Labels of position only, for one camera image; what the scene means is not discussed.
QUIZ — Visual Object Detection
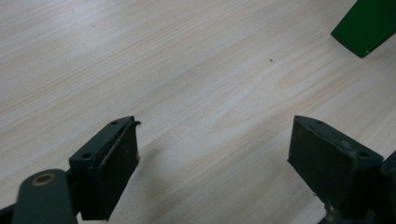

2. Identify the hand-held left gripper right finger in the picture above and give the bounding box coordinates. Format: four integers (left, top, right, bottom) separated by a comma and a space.
287, 115, 385, 219

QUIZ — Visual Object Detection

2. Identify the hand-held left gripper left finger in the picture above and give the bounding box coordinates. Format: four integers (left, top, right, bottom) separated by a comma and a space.
68, 116, 142, 221

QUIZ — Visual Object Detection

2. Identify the green flat box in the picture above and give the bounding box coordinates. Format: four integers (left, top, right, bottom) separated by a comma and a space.
330, 0, 396, 59

